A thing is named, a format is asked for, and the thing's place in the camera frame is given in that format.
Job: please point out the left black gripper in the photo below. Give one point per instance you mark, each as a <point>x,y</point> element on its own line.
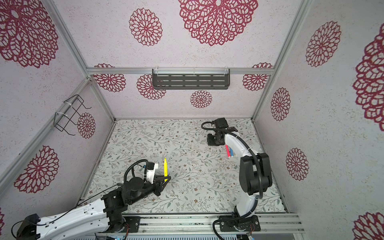
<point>159,183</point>

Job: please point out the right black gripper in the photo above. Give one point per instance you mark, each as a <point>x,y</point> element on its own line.
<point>210,142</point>

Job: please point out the pink highlighter pen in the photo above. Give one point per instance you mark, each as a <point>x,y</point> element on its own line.
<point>228,151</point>

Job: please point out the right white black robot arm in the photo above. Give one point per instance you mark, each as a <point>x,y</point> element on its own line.
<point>255,175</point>

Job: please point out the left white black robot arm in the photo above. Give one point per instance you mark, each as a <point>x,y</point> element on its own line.
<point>104,215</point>

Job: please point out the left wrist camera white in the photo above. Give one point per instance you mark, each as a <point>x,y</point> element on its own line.
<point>150,171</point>

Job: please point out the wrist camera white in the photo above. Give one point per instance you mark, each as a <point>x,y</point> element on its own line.
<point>221,123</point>
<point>150,171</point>

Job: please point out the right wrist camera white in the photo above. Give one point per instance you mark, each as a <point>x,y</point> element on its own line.
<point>221,123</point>

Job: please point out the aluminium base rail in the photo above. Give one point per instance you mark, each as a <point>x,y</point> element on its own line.
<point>199,224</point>

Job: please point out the dark grey wall shelf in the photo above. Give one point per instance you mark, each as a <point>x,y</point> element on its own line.
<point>190,80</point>

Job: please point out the black wire wall basket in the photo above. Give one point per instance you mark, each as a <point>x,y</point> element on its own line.
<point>63,119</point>

